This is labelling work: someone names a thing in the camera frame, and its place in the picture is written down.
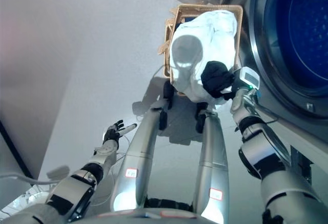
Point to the silver right robot leg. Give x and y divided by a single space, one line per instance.
212 157

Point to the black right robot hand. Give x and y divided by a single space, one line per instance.
247 78

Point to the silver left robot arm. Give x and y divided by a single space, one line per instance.
74 185

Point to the white cloth garment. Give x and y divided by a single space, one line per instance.
215 29

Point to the woven wicker laundry basket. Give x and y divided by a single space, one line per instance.
184 10

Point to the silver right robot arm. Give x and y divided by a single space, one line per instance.
266 154

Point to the silver left robot leg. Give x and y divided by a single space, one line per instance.
138 152

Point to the grey front-load washing machine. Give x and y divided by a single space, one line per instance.
261 55

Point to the black left robot foot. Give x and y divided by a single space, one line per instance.
167 93

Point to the black cloth garment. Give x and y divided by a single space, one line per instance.
215 78

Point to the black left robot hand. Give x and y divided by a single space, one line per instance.
111 134

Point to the silver robot leg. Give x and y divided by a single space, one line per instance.
212 157
138 152

